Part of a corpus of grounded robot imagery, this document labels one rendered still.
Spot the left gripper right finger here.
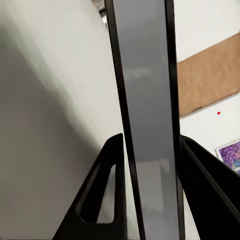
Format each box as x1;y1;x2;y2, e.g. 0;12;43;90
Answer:
180;134;240;240

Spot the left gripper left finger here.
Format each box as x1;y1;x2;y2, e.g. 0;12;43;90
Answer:
52;133;128;240

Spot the hardback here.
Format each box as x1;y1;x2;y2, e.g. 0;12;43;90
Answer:
104;0;186;240

